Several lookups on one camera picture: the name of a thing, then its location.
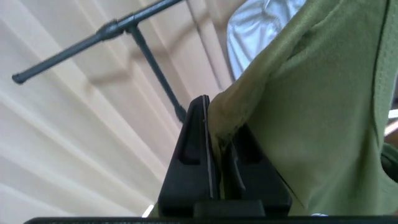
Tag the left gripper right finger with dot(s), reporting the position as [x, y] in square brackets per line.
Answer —
[258, 186]

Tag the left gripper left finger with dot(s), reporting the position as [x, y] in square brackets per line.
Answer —
[189, 174]

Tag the green garment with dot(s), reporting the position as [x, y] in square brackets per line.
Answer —
[311, 109]

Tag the pale grey shorts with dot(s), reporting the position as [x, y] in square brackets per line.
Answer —
[255, 31]

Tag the black clothes rack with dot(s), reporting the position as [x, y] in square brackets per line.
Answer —
[62, 54]

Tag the beige curtain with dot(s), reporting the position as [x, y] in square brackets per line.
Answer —
[77, 140]

